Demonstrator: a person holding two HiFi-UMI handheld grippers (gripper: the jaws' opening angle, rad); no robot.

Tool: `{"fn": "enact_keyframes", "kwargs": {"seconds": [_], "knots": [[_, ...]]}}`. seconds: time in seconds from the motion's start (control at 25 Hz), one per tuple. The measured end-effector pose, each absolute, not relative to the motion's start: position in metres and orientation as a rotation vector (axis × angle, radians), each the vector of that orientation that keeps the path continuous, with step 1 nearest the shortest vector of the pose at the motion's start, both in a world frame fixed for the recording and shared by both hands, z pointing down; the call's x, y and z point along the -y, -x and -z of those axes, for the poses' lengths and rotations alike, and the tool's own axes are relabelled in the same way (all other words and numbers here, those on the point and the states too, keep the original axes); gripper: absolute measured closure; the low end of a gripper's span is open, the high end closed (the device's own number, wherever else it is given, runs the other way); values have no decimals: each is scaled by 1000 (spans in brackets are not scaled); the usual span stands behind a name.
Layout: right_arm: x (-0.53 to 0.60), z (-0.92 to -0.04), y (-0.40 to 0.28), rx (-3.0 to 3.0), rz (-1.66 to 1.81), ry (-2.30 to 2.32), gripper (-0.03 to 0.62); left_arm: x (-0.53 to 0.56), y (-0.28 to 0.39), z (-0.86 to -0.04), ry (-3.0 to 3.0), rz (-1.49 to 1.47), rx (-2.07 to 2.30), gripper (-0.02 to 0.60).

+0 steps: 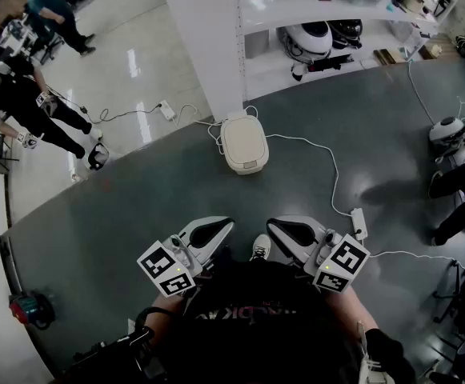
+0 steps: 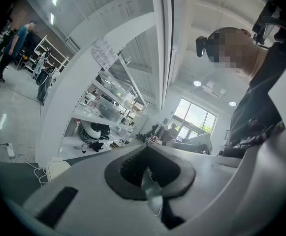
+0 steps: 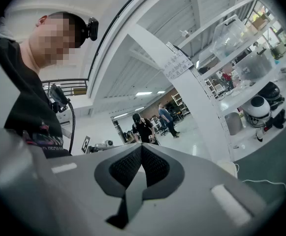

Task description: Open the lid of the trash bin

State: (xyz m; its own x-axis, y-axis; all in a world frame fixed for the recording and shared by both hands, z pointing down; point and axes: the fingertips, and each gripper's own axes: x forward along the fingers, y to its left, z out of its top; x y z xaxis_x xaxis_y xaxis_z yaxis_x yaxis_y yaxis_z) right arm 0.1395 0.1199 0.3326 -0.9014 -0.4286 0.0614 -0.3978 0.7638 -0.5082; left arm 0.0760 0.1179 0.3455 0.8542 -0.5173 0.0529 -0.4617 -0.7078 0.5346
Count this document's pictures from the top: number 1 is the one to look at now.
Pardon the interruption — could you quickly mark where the white shelving unit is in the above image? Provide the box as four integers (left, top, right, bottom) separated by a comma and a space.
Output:
235, 0, 457, 100

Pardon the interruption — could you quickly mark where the thin black floor cable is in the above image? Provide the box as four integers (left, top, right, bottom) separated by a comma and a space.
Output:
47, 88, 162, 126

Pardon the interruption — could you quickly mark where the black helmet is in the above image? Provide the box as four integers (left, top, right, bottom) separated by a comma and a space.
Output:
330, 18, 364, 50

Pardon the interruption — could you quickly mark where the long white power cable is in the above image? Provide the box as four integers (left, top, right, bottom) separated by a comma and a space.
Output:
266, 134, 355, 218

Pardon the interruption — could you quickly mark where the person's left forearm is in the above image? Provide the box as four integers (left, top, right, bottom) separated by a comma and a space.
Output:
150, 293, 186, 316

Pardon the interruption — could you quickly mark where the beige pedal trash bin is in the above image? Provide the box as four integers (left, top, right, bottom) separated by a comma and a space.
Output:
219, 110, 270, 176

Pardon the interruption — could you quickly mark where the white round floor device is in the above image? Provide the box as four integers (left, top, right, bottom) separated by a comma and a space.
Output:
428, 117, 465, 152

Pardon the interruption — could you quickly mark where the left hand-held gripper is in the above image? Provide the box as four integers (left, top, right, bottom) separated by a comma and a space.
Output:
136, 215, 236, 298

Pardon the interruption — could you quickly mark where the person's black shirt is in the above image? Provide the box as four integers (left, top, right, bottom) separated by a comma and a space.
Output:
151, 254, 417, 384

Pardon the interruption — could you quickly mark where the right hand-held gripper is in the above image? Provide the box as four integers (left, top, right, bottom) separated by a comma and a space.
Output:
266, 215, 371, 294

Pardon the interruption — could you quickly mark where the person's right forearm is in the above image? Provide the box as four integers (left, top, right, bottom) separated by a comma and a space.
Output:
323, 286, 379, 332

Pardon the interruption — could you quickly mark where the white and black robot head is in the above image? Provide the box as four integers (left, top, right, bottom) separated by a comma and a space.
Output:
283, 21, 334, 60

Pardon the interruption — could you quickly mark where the white cable bundle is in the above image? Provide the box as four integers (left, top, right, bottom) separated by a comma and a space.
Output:
195, 104, 259, 155

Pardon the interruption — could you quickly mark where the person's right white shoe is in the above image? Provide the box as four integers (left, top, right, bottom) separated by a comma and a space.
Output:
250, 233, 272, 262

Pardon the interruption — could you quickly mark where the red and teal device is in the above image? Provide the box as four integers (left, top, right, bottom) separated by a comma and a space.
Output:
9, 290, 56, 330

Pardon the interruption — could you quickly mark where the white power strip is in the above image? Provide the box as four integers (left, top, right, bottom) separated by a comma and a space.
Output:
350, 207, 368, 241
158, 99, 176, 121

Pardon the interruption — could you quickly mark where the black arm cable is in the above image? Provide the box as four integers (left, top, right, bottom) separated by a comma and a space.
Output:
134, 306, 185, 338

